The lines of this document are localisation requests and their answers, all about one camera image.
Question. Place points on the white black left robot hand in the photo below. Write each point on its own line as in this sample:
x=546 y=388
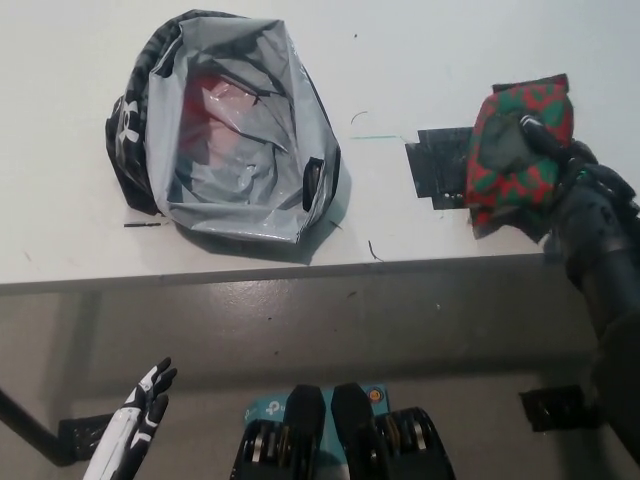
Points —
x=125 y=425

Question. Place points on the black plastic bag grey lining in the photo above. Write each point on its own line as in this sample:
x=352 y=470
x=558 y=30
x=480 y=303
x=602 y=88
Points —
x=240 y=210

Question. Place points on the red green coffee bean bag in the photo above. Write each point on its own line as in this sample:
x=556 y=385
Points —
x=500 y=185

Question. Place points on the black table leg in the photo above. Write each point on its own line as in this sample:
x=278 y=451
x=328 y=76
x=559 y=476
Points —
x=25 y=417

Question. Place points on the thin black tape strip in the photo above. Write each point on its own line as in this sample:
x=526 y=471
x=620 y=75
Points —
x=142 y=225

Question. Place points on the red item in clear wrap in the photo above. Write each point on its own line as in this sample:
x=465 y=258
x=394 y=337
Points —
x=210 y=115

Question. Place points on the black tape patch on table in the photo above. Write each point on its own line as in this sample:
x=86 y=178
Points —
x=435 y=165

